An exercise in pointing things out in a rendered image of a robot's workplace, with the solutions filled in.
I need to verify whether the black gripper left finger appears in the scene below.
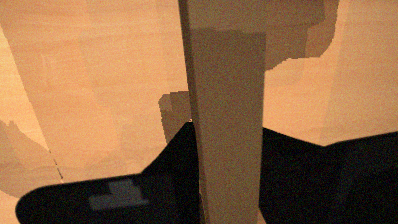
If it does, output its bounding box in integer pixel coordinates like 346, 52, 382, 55
15, 122, 200, 224

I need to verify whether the long brown wooden rail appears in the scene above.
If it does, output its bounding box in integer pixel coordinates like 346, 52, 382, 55
177, 0, 267, 224

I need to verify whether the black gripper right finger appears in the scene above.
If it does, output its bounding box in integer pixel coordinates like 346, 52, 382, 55
259, 127, 398, 224

